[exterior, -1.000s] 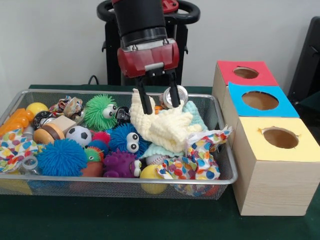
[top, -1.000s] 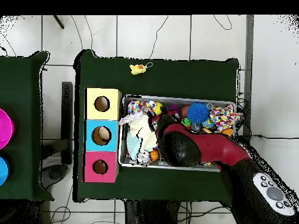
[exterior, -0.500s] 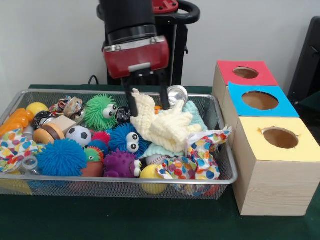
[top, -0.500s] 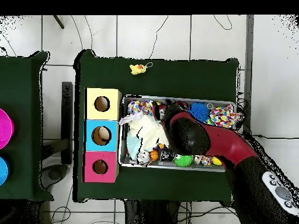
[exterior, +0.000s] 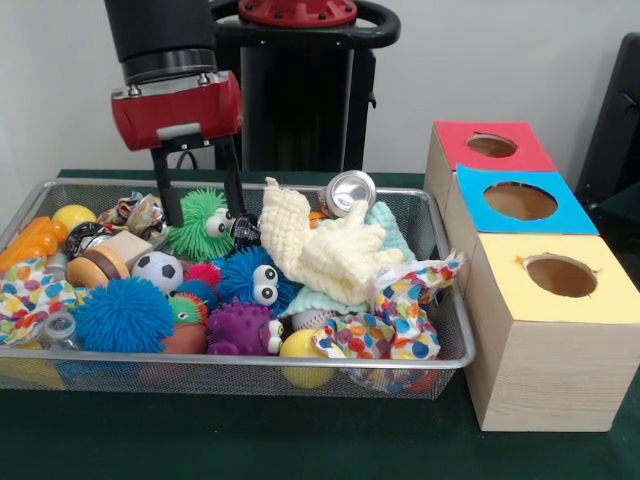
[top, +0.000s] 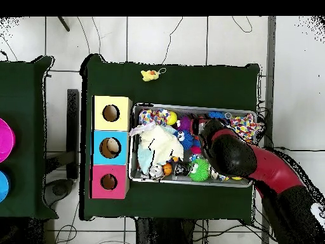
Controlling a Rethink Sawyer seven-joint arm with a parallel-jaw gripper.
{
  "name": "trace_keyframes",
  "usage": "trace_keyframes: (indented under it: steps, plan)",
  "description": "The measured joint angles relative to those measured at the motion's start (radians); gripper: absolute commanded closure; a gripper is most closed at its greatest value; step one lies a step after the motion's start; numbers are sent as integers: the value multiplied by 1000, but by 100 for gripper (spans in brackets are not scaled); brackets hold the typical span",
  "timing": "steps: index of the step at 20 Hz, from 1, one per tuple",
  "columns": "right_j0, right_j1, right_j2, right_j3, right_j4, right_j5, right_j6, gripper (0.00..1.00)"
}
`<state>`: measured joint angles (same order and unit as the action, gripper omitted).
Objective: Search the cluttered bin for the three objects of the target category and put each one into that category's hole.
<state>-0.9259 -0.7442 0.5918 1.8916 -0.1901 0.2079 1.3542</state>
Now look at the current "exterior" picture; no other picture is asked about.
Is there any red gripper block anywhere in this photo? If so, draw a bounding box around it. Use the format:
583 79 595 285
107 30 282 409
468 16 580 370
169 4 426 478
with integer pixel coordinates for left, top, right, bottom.
110 70 247 227

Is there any blue spiky ball with eyes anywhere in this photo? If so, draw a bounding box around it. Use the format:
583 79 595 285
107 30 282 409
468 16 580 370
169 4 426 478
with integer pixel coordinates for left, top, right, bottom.
214 245 291 317

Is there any cream waffle cloth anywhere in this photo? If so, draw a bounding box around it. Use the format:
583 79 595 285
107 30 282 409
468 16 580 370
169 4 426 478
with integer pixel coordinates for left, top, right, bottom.
260 176 406 306

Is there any mint waffle cloth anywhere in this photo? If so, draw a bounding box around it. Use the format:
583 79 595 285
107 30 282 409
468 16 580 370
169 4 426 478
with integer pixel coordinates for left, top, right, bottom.
292 199 417 316

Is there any shallow silver mesh bin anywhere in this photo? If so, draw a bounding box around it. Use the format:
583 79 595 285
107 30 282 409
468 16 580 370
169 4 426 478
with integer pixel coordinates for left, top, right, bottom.
0 178 476 401

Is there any wooden box with three holes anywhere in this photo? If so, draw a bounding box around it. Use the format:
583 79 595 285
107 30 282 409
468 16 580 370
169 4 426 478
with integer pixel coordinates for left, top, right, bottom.
423 120 640 432

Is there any green spiky ball with eyes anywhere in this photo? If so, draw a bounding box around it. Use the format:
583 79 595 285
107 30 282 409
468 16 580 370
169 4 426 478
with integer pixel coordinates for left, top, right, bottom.
167 188 236 262

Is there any small soccer ball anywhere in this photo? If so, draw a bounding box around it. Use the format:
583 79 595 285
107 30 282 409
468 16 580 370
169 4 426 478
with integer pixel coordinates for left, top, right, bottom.
130 251 185 296

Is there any toy burger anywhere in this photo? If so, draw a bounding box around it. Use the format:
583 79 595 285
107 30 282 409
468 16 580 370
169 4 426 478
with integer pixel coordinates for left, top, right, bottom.
65 245 132 289

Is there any purple spiky toy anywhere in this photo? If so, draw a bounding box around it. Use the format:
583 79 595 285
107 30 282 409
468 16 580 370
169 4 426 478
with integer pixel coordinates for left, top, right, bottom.
206 298 286 357

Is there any crushed silver can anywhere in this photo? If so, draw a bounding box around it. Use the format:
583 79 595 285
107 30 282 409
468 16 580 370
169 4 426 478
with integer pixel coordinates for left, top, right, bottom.
327 169 379 219

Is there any polka dot paper napkin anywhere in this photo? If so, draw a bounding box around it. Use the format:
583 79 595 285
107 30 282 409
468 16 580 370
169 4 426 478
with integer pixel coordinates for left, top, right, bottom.
0 257 81 346
313 249 469 396

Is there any dark green table cloth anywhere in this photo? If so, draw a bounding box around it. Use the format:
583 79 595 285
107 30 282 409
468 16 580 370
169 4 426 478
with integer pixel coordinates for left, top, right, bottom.
0 168 640 480
597 180 640 236

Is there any black stand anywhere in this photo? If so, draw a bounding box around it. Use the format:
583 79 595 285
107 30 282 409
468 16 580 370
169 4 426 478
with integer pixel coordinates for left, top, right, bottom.
574 32 640 201

